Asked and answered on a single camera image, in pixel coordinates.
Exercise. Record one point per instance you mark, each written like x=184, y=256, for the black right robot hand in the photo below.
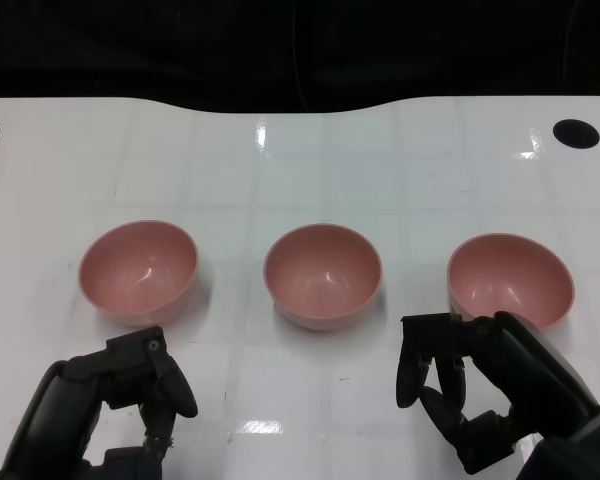
x=530, y=370

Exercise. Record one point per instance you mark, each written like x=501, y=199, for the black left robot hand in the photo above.
x=65, y=400

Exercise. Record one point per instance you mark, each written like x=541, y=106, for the pink plastic bowl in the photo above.
x=135, y=275
x=322, y=280
x=510, y=280

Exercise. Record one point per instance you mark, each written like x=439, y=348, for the black round table grommet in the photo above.
x=576, y=134

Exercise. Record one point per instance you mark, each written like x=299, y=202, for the black backdrop cloth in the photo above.
x=180, y=45

